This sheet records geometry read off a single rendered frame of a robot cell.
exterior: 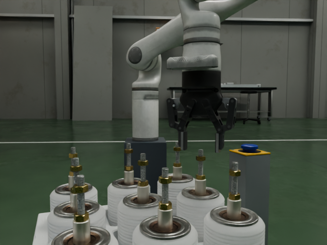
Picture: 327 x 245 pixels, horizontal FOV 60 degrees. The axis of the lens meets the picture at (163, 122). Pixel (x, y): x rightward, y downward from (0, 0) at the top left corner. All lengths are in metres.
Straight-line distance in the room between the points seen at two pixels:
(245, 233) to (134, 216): 0.18
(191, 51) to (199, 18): 0.06
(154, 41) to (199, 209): 0.56
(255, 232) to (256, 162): 0.27
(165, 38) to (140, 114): 0.26
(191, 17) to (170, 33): 0.35
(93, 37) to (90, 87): 1.14
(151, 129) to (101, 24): 6.07
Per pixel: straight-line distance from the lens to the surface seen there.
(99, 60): 6.66
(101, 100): 6.44
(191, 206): 0.55
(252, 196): 0.71
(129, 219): 0.52
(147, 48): 0.93
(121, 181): 0.67
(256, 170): 0.70
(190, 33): 0.55
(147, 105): 0.94
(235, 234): 0.45
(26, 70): 7.61
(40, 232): 0.64
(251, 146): 0.71
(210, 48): 0.54
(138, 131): 0.96
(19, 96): 7.65
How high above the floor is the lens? 0.44
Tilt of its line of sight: 4 degrees down
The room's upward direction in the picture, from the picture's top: straight up
